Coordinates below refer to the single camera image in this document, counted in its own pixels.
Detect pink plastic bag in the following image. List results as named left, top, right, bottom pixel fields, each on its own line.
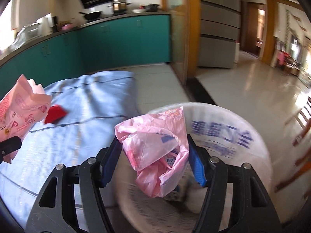
left=114, top=107, right=189, bottom=198

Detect red wrapper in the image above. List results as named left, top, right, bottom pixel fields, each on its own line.
left=44, top=105, right=67, bottom=124

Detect white lined trash basket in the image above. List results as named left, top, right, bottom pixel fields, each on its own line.
left=113, top=102, right=281, bottom=232

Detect teal lower kitchen cabinets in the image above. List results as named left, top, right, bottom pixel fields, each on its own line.
left=1, top=12, right=171, bottom=97

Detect light blue checked tablecloth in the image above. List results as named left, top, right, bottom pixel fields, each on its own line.
left=1, top=70, right=139, bottom=227

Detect red wooden dining chair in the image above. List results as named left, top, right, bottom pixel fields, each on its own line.
left=274, top=97, right=311, bottom=199

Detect white dish rack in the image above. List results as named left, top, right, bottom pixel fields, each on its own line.
left=10, top=23, right=42, bottom=50

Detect white kettle appliance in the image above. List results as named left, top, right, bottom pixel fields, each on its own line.
left=41, top=13, right=58, bottom=36

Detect grey multi-door refrigerator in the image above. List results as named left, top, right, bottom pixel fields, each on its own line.
left=198, top=0, right=240, bottom=68

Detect black wok pan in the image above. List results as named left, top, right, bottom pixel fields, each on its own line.
left=79, top=11, right=103, bottom=21

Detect black small cooking pot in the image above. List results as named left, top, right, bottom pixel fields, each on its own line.
left=145, top=3, right=160, bottom=12

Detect white bowl on counter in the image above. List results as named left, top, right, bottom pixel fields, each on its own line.
left=132, top=8, right=147, bottom=13

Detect stainless steel stock pot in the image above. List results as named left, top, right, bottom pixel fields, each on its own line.
left=108, top=0, right=131, bottom=14

